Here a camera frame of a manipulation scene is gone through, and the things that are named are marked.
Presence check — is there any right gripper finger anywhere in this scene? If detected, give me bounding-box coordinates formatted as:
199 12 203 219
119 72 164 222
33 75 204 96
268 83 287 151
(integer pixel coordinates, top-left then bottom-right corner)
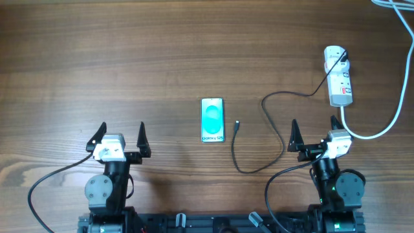
287 119 304 152
331 115 345 130

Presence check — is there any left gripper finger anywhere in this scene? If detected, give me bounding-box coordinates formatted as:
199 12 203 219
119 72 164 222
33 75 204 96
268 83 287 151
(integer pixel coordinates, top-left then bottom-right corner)
136 122 151 158
85 122 107 152

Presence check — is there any black charger cable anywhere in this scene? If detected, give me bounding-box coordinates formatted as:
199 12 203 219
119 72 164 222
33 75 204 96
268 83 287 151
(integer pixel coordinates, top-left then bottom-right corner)
230 49 349 175

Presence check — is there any teal screen smartphone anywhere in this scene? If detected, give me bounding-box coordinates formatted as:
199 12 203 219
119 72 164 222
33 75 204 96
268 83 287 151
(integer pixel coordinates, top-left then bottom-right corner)
201 98 225 143

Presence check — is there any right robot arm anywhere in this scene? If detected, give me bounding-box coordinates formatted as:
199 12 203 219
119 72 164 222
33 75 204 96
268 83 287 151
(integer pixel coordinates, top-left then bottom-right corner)
288 116 366 233

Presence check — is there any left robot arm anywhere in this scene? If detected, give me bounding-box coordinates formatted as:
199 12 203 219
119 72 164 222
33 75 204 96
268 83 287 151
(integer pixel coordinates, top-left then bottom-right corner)
77 122 151 233

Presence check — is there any white power strip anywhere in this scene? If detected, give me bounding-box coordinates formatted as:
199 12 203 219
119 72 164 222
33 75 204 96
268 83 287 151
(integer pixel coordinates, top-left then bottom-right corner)
324 45 353 107

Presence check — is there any black right camera cable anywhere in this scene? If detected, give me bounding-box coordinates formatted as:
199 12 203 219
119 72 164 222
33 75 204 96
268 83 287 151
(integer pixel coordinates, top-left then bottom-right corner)
264 149 327 233

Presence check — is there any black camera cable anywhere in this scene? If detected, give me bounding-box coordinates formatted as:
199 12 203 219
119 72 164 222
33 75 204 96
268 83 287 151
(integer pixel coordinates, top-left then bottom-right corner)
27 151 95 233
264 149 327 233

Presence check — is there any black left camera cable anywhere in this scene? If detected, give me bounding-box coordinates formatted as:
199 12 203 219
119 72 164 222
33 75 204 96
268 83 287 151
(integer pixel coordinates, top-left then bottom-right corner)
27 151 95 233

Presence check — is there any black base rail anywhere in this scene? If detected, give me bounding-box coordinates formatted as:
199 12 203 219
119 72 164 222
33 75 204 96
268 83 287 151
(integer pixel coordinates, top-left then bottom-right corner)
77 211 366 233

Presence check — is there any white power strip cord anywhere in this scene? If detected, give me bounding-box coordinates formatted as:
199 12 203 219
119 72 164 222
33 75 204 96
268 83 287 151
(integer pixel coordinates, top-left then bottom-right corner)
339 0 414 140

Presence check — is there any white cables top corner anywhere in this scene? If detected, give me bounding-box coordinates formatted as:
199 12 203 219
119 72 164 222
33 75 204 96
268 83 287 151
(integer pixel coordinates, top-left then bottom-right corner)
371 0 414 12

